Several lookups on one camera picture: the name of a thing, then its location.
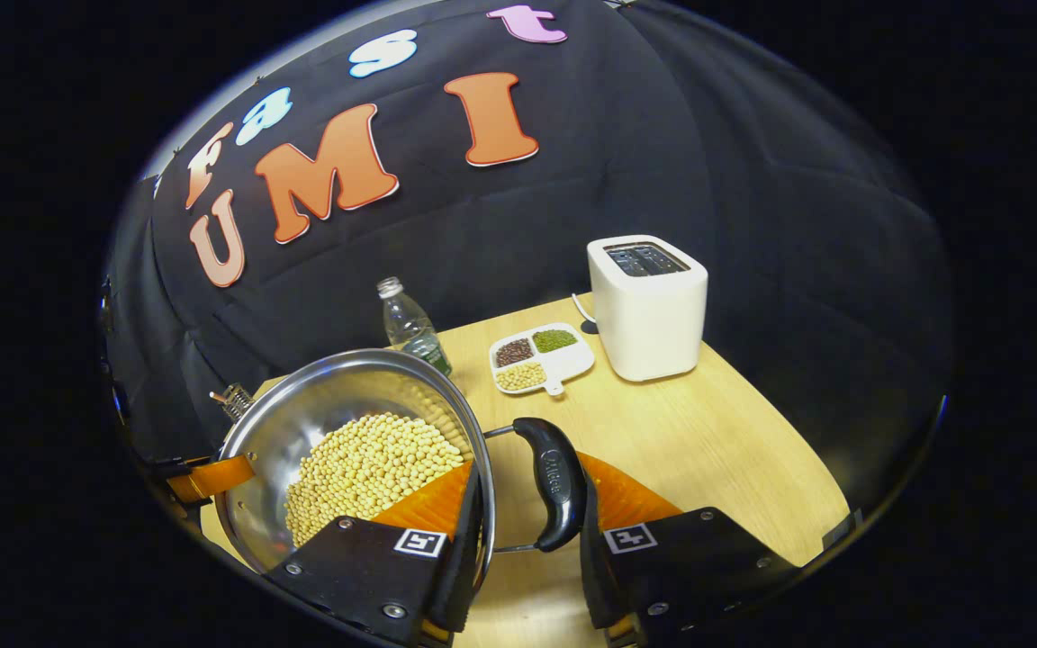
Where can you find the clear plastic water bottle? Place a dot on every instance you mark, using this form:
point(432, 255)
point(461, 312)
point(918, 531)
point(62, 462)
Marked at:
point(409, 331)

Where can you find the white divided bean tray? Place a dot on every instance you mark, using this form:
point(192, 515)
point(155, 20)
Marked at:
point(563, 360)

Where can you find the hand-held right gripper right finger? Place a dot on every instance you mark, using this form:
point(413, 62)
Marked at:
point(689, 562)

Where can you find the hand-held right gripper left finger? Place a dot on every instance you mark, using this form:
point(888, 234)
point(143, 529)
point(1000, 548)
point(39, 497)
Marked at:
point(365, 567)

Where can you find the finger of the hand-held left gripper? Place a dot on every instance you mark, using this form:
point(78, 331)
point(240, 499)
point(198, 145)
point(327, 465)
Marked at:
point(217, 475)

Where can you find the pile of yellow soybeans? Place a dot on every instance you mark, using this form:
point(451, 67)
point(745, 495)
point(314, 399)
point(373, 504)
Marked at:
point(365, 468)

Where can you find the white toaster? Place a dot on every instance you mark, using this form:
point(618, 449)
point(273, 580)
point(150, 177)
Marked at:
point(649, 315)

